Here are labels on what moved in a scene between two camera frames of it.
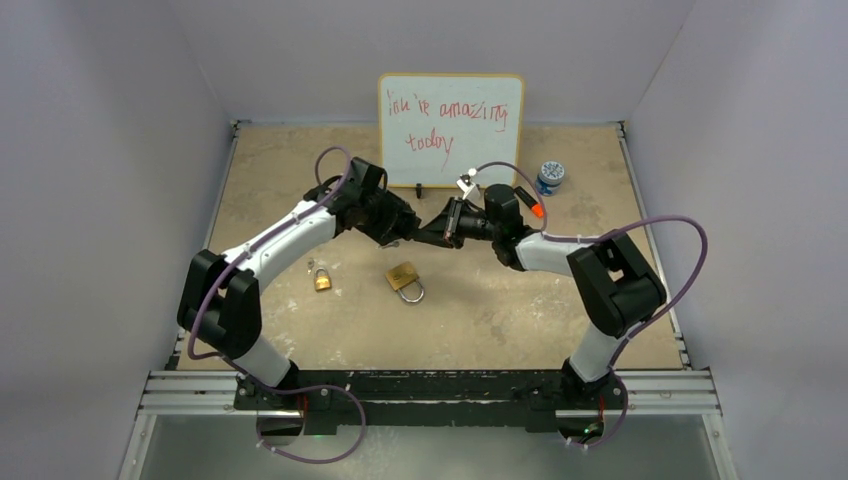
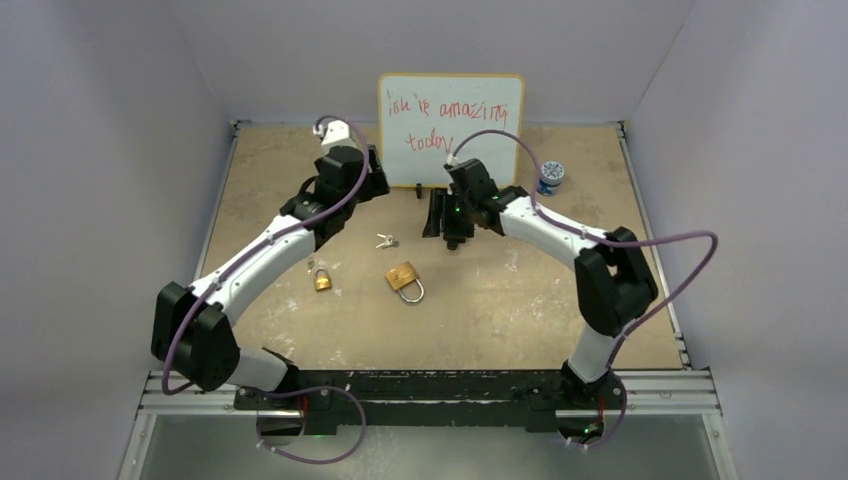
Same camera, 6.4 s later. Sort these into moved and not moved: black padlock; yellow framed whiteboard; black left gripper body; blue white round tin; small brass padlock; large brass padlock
Moved: black left gripper body; black padlock
Not moved: yellow framed whiteboard; blue white round tin; small brass padlock; large brass padlock
